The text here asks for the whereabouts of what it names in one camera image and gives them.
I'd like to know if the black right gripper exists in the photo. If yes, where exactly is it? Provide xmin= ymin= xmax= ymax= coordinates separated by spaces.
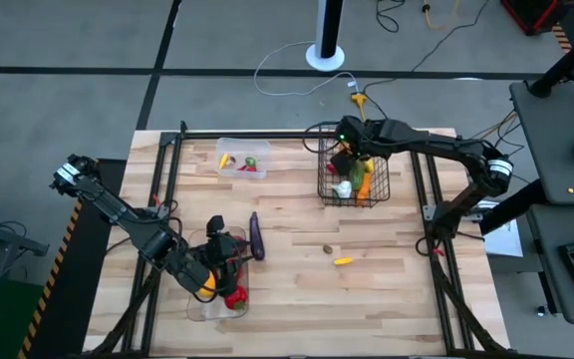
xmin=328 ymin=115 xmax=393 ymax=177

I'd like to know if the green cucumber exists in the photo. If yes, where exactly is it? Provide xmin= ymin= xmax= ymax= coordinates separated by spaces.
xmin=348 ymin=159 xmax=367 ymax=192

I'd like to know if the white garlic bulb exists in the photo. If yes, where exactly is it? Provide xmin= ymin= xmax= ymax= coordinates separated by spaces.
xmin=330 ymin=179 xmax=354 ymax=200

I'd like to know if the yellow lemon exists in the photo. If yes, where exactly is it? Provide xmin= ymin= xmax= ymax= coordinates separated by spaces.
xmin=197 ymin=272 xmax=217 ymax=300

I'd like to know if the orange carrot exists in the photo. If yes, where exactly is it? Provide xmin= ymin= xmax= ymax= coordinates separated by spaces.
xmin=355 ymin=172 xmax=373 ymax=207

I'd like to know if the large red tomato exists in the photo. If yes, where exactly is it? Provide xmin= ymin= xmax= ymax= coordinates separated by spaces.
xmin=223 ymin=284 xmax=249 ymax=312

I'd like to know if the purple eggplant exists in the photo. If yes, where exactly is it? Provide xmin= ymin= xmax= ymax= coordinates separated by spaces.
xmin=248 ymin=210 xmax=267 ymax=262

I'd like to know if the clear plastic bin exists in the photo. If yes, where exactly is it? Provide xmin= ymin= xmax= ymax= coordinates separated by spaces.
xmin=184 ymin=226 xmax=251 ymax=323

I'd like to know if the yellow power plug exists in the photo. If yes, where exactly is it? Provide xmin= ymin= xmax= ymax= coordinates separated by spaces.
xmin=349 ymin=91 xmax=369 ymax=123

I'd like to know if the frosted plastic container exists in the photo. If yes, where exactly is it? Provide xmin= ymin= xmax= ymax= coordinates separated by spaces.
xmin=215 ymin=137 xmax=272 ymax=180

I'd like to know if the black white pole stand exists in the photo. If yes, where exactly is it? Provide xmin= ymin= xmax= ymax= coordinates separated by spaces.
xmin=305 ymin=0 xmax=347 ymax=73

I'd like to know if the black hazard-striped mat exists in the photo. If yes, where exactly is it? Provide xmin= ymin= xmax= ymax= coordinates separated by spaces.
xmin=17 ymin=158 xmax=129 ymax=359

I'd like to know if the black desk support beam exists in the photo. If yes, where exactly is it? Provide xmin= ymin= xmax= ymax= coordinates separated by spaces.
xmin=478 ymin=179 xmax=548 ymax=236

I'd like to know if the white paper sheet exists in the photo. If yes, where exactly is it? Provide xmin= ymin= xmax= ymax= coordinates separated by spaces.
xmin=482 ymin=217 xmax=524 ymax=258

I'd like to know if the red black cart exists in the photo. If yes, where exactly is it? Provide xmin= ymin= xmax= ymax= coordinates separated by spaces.
xmin=499 ymin=0 xmax=574 ymax=37

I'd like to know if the black boom pole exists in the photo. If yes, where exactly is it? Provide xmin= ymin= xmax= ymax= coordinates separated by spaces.
xmin=529 ymin=18 xmax=574 ymax=99

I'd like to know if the grey desk with keyboard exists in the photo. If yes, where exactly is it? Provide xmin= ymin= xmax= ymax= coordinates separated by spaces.
xmin=524 ymin=202 xmax=574 ymax=326

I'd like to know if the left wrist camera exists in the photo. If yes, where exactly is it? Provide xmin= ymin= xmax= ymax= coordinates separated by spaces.
xmin=205 ymin=214 xmax=227 ymax=238

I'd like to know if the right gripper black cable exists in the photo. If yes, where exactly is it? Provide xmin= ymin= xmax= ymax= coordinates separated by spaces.
xmin=302 ymin=120 xmax=342 ymax=154

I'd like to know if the black wire basket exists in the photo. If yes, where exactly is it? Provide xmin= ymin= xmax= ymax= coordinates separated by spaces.
xmin=317 ymin=121 xmax=392 ymax=208

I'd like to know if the black table frame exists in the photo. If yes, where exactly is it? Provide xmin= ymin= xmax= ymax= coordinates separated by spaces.
xmin=122 ymin=121 xmax=510 ymax=358

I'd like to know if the white cable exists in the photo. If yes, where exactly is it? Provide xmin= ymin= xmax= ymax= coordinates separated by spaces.
xmin=252 ymin=40 xmax=361 ymax=98

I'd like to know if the thin yellow cable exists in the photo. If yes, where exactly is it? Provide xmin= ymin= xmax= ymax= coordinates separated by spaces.
xmin=459 ymin=112 xmax=518 ymax=160

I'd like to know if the long black cable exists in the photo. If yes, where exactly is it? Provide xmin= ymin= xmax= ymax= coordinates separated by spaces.
xmin=361 ymin=0 xmax=491 ymax=121

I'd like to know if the looped black cable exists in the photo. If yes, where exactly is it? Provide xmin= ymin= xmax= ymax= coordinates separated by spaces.
xmin=375 ymin=0 xmax=407 ymax=34

